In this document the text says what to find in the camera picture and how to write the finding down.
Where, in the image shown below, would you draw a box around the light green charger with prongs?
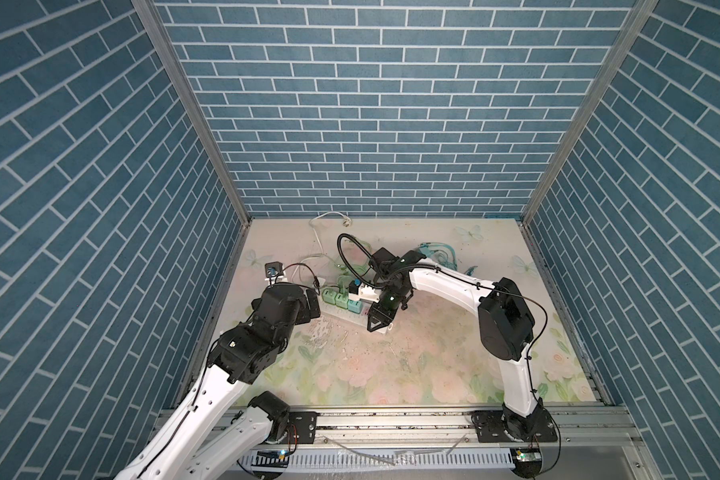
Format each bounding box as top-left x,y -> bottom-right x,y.
321,288 -> 339,305

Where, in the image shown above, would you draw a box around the light green charger adapter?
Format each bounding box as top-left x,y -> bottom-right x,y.
335,293 -> 349,310

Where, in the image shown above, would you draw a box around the white power strip colourful sockets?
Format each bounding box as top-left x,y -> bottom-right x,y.
319,296 -> 369,329

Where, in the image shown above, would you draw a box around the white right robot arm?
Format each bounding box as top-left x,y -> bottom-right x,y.
336,233 -> 547,442

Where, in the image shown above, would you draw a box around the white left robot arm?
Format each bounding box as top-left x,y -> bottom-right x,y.
117,282 -> 321,479

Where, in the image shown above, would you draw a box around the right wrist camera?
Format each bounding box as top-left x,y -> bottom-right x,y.
347,279 -> 381,303

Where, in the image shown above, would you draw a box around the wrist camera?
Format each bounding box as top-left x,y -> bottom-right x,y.
347,279 -> 381,303
264,261 -> 287,285

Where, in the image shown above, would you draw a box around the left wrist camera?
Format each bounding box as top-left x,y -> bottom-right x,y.
264,261 -> 287,285

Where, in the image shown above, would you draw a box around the teal multi-head cable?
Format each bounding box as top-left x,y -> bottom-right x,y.
416,241 -> 481,277

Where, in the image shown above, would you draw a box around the white power strip cord plug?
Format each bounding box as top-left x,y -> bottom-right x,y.
304,210 -> 353,278

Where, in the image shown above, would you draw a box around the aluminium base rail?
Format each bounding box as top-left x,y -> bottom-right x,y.
137,404 -> 661,480

